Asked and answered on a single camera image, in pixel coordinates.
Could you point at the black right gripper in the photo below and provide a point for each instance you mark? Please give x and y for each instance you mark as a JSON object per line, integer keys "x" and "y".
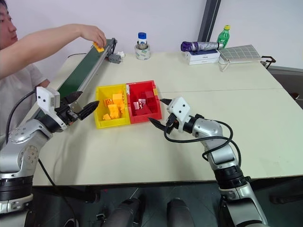
{"x": 171, "y": 124}

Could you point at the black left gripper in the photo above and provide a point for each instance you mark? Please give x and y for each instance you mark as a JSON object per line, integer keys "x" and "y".
{"x": 67, "y": 115}

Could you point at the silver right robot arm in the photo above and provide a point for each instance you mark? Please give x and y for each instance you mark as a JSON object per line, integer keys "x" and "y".
{"x": 222, "y": 156}

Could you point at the person's bare forearm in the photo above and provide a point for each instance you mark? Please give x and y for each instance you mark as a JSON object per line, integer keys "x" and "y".
{"x": 40, "y": 45}

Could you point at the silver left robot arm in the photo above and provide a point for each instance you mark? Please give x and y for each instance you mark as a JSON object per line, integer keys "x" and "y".
{"x": 22, "y": 151}

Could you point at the green conveyor belt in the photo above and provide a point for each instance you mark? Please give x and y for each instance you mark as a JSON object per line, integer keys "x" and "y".
{"x": 78, "y": 71}

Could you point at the person's bare hand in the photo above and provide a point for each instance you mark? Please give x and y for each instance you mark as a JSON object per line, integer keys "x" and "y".
{"x": 93, "y": 33}

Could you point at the red plastic bin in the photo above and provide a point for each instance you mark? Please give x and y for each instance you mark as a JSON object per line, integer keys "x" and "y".
{"x": 156, "y": 113}

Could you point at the long red toy brick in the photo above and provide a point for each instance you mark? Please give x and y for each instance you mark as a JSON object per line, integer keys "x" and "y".
{"x": 152, "y": 104}

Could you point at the yellow plastic bin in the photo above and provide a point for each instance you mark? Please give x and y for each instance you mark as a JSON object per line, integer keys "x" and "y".
{"x": 99, "y": 108}

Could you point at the flat red toy brick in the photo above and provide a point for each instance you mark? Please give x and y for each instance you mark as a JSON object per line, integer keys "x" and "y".
{"x": 142, "y": 111}

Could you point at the red cube toy brick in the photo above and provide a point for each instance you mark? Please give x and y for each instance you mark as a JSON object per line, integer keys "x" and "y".
{"x": 149, "y": 94}

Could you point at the red white studded brick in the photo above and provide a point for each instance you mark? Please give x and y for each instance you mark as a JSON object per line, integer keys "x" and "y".
{"x": 139, "y": 104}

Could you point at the orange brick with round studs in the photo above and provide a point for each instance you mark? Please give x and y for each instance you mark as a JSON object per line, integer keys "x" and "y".
{"x": 108, "y": 102}

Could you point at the small yellow toy brick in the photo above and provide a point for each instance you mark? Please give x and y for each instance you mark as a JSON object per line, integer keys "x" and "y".
{"x": 106, "y": 117}

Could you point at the tall orange toy brick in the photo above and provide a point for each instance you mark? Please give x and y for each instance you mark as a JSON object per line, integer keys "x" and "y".
{"x": 114, "y": 111}

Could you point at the large orange toy brick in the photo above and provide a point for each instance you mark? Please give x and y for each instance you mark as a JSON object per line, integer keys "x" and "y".
{"x": 117, "y": 98}

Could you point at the clear tape roll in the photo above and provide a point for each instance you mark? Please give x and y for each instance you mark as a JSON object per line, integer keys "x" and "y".
{"x": 142, "y": 53}

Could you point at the crumpled white paper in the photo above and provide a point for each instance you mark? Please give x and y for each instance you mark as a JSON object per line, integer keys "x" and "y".
{"x": 121, "y": 54}

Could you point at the white phone box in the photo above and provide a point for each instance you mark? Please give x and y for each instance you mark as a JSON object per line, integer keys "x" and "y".
{"x": 203, "y": 61}
{"x": 202, "y": 54}

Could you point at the person's white shirt torso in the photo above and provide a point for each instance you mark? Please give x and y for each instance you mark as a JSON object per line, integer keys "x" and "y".
{"x": 14, "y": 94}

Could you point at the white bottle blue cap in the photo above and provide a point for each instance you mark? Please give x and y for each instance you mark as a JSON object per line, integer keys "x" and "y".
{"x": 142, "y": 39}

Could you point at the purple grey folded umbrella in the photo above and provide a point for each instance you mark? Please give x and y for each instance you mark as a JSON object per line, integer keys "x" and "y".
{"x": 201, "y": 45}

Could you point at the green plastic bottle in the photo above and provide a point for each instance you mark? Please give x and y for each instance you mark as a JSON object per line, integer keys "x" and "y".
{"x": 223, "y": 36}

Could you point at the person's head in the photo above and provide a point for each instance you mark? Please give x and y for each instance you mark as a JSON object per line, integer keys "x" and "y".
{"x": 6, "y": 26}

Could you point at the black table clamp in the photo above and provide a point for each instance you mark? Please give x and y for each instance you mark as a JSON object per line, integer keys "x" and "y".
{"x": 268, "y": 60}

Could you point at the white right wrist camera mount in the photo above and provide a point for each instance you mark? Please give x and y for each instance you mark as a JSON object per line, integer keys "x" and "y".
{"x": 179, "y": 107}

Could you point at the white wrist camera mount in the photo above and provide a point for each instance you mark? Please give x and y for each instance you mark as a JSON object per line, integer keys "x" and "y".
{"x": 179, "y": 107}
{"x": 45, "y": 99}

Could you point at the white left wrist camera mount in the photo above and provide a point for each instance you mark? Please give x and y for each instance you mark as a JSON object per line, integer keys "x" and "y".
{"x": 45, "y": 99}

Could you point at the grey metal post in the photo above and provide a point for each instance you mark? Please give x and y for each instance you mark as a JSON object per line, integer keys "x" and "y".
{"x": 209, "y": 19}

